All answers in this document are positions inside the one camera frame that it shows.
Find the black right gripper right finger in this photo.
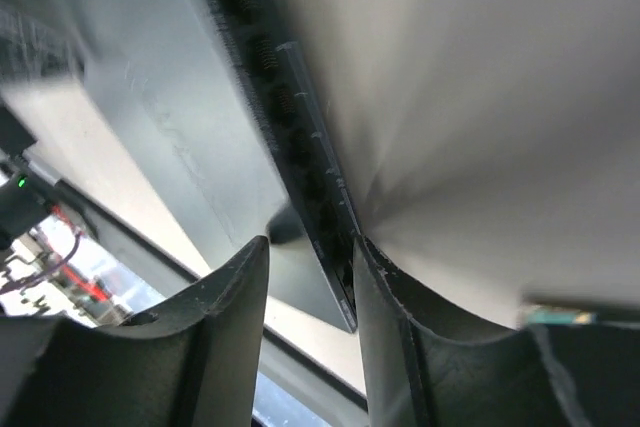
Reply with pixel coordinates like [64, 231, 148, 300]
[353, 237, 639, 426]

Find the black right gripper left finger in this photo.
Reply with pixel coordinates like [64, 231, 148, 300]
[1, 236, 269, 426]

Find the dark grey table mat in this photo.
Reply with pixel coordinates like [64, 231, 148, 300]
[0, 0, 640, 393]

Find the black network switch plain top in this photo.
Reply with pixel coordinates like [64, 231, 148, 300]
[1, 0, 357, 333]

